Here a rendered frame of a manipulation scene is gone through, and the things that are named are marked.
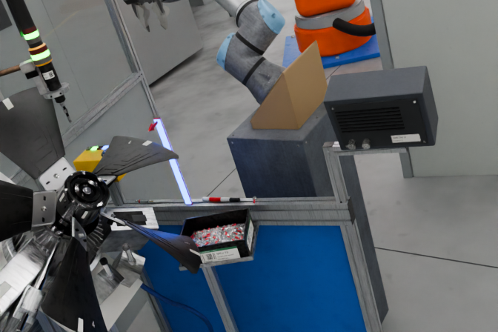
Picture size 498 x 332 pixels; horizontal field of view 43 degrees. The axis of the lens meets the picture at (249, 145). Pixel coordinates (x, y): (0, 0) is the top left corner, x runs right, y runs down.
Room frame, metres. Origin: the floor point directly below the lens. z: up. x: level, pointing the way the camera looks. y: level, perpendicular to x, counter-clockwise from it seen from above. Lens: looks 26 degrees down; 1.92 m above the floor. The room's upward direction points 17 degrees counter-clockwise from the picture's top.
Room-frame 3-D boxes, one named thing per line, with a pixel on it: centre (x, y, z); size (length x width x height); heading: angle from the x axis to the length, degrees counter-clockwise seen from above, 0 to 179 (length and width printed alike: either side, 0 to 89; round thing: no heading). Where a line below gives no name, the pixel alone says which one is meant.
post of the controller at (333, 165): (1.60, -0.22, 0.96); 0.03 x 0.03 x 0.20; 61
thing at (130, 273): (1.52, 0.44, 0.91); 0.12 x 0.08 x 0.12; 61
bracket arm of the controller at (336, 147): (1.55, -0.31, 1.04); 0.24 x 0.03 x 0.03; 61
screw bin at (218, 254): (1.63, 0.18, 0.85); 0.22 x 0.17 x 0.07; 76
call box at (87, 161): (2.01, 0.50, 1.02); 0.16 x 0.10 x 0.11; 61
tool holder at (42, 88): (1.55, 0.43, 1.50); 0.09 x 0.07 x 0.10; 96
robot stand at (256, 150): (1.99, -0.14, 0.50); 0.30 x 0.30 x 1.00; 51
